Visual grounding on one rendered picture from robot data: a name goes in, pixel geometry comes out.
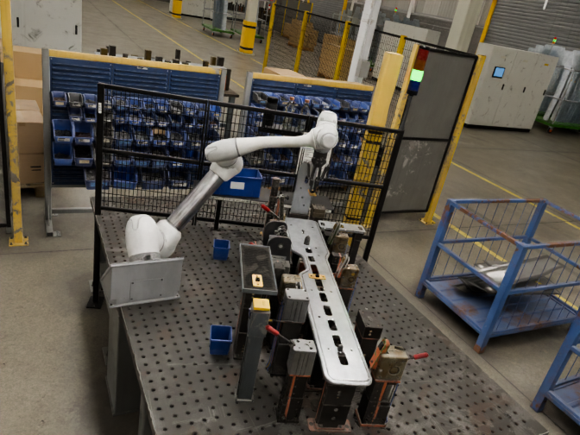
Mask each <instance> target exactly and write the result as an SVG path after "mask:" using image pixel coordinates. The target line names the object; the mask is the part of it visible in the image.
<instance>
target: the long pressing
mask: <svg viewBox="0 0 580 435"><path fill-rule="evenodd" d="M285 223H286V224H287V236H289V237H290V239H291V242H292V244H291V246H292V250H291V252H293V253H294V254H296V255H298V256H300V257H301V258H302V259H303V262H304V265H305V270H304V271H302V272H300V273H299V275H300V277H301V280H302V288H303V289H304V290H307V291H308V294H309V298H310V302H309V306H308V309H307V316H308V319H309V323H310V326H311V330H312V336H313V340H314V342H315V345H316V349H317V354H318V360H319V364H320V368H321V371H322V375H323V377H324V379H325V380H326V381H327V382H329V383H330V384H332V385H343V386H360V387H367V386H369V385H371V383H372V377H371V374H370V372H369V368H368V365H367V363H366V361H365V358H364V356H363V352H362V350H361V347H360V344H359V343H358V340H357V337H356V333H355V331H354V329H353V326H352V323H351V322H350V317H349V315H348V313H347V310H346V307H345V305H344V301H343V299H342V296H341V293H340V292H339V289H338V286H337V283H336V280H335V278H334V275H333V273H332V271H331V266H330V264H329V262H328V258H329V256H330V252H329V250H328V248H327V245H326V243H325V240H324V237H323V235H322V232H321V229H320V228H319V225H318V223H317V222H316V221H313V220H308V219H301V218H293V217H285ZM312 227H313V228H312ZM302 230H304V231H305V232H304V234H303V231H302ZM306 236H309V237H310V238H311V240H310V244H309V245H305V244H304V241H305V237H306ZM306 249H310V250H311V252H312V253H307V252H306ZM308 256H311V257H313V259H314V262H310V261H309V259H308ZM311 265H315V266H316V267H317V270H318V274H322V275H325V278H326V280H321V283H322V286H323V289H324V291H319V290H318V288H317V285H316V281H315V280H320V279H312V278H309V275H308V274H312V268H311ZM320 293H324V294H325V296H326V298H327V301H328V302H323V301H321V298H320V296H319V294H320ZM323 306H329V307H330V309H331V315H332V316H327V315H325V310H324V308H323ZM319 317H320V318H319ZM328 320H332V321H334V323H335V326H336V328H337V330H336V331H332V330H330V327H329V324H328ZM332 336H338V337H339V338H340V341H341V344H342V345H343V346H344V348H343V351H338V350H337V348H338V347H337V346H335V344H334V341H333V338H332ZM328 349H329V350H328ZM351 350H352V351H351ZM337 353H344V354H345V357H346V360H347V363H348V365H342V364H341V363H340V361H339V357H338V354H337Z"/></svg>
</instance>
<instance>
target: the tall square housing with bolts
mask: <svg viewBox="0 0 580 435"><path fill-rule="evenodd" d="M309 302H310V298H309V294H308V291H307V290H304V289H293V288H286V289H285V292H284V297H283V299H282V302H281V309H280V314H279V318H278V320H279V321H284V320H289V321H292V323H291V322H277V326H276V330H277V331H278V332H279V333H280V334H281V335H282V336H283V337H285V338H286V339H288V340H290V339H292V340H293V339H299V334H300V330H301V326H302V325H303V324H304V323H305V320H306V313H307V309H308V306H309ZM290 348H291V347H290V346H288V344H287V342H286V341H285V340H283V339H282V338H280V337H278V336H277V337H276V336H274V342H273V346H272V350H271V355H270V358H269V361H268V362H267V371H268V373H269V374H270V375H271V376H276V377H278V376H279V377H280V378H281V377H284V378H286V376H287V359H288V355H289V351H290Z"/></svg>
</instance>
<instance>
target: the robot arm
mask: <svg viewBox="0 0 580 435"><path fill-rule="evenodd" d="M337 141H338V132H337V115H336V114H335V113H334V112H332V111H328V110H325V111H322V112H321V114H320V115H319V117H318V121H317V125H316V128H314V129H311V131H310V132H309V133H308V134H306V135H303V136H260V137H247V138H230V139H225V140H221V141H217V142H214V143H212V144H210V145H208V146H207V147H206V148H205V157H206V159H207V160H208V161H211V162H212V164H211V166H210V171H209V172H208V173H207V174H206V175H205V176H204V178H203V179H202V180H201V181H200V182H199V183H198V184H197V185H196V186H195V187H194V188H193V189H192V191H191V192H190V193H189V194H188V195H187V196H186V198H185V199H184V200H183V201H182V202H181V203H180V205H179V206H178V207H177V208H176V209H175V210H174V212H173V213H172V214H171V215H170V216H169V218H168V219H167V220H161V221H159V222H158V223H157V224H156V223H155V221H154V220H153V219H152V218H151V217H150V216H148V215H145V214H142V215H136V216H133V217H131V218H130V219H129V221H128V223H127V225H126V229H125V238H126V246H127V251H128V255H129V262H141V261H147V260H156V259H165V258H168V257H169V256H170V255H171V254H172V253H173V252H174V251H175V248H176V246H177V244H178V242H179V240H180V239H181V230H182V229H183V228H184V227H185V226H186V224H187V223H188V222H189V221H190V220H191V219H192V217H193V216H194V215H195V214H196V213H197V212H198V210H199V209H200V208H201V207H202V206H203V205H204V203H205V202H206V201H207V200H208V199H209V197H210V196H211V195H212V194H213V193H214V192H215V191H216V190H217V189H218V188H219V187H220V185H221V184H222V183H223V182H225V181H228V180H230V179H231V178H232V177H234V176H235V175H237V174H239V173H240V172H241V171H242V169H243V158H242V156H243V155H245V154H248V153H251V152H253V151H256V150H258V149H262V148H300V147H313V149H314V151H313V156H312V158H311V160H310V161H306V163H307V178H308V179H309V180H310V181H309V186H310V188H309V192H312V186H313V181H314V180H313V176H314V174H315V170H316V168H317V167H318V177H317V179H316V180H315V184H314V188H313V191H314V193H315V192H316V188H317V186H318V184H319V182H320V181H321V180H323V179H324V177H325V174H326V172H327V169H328V168H329V166H330V164H329V163H327V162H326V158H327V154H328V152H329V151H330V149H331V148H334V147H335V146H336V145H337ZM311 162H312V164H313V168H312V173H311V177H310V165H311ZM324 164H325V168H324V171H323V172H322V175H321V170H322V166H323V165H324ZM320 175H321V177H320Z"/></svg>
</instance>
